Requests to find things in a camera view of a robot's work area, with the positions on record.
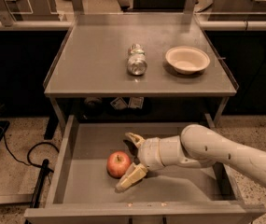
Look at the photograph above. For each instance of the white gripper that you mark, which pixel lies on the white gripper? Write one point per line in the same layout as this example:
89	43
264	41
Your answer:
148	153

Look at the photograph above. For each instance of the red apple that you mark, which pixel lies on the red apple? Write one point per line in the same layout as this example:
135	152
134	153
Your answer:
117	164

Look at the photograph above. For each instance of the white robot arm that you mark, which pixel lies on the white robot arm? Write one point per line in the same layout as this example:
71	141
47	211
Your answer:
196	147

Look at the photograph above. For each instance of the grey open drawer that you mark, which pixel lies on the grey open drawer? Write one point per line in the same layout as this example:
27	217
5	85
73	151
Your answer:
82	191

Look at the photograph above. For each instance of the dark round object under counter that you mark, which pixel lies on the dark round object under counter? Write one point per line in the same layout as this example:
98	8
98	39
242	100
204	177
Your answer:
93	104

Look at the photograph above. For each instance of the grey counter cabinet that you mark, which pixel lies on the grey counter cabinet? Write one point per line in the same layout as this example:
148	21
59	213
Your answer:
92	62

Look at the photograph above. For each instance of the white label card right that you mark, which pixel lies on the white label card right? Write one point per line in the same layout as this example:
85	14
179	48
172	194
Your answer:
136	102

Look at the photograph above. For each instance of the white label card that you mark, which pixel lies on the white label card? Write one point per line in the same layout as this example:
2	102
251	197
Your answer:
119	103
136	102

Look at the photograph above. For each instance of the white label card left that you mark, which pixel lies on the white label card left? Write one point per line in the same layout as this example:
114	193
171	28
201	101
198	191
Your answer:
119	103

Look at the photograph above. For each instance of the silver crushed soda can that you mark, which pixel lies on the silver crushed soda can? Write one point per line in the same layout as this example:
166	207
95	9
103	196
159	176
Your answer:
136	63

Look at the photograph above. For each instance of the white paper bowl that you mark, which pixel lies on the white paper bowl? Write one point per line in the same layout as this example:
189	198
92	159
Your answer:
187	60

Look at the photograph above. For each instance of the black bar on floor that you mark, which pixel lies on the black bar on floor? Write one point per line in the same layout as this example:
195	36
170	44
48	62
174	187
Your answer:
39	184

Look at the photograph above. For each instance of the white horizontal rail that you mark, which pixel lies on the white horizontal rail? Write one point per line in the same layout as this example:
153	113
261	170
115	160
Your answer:
37	26

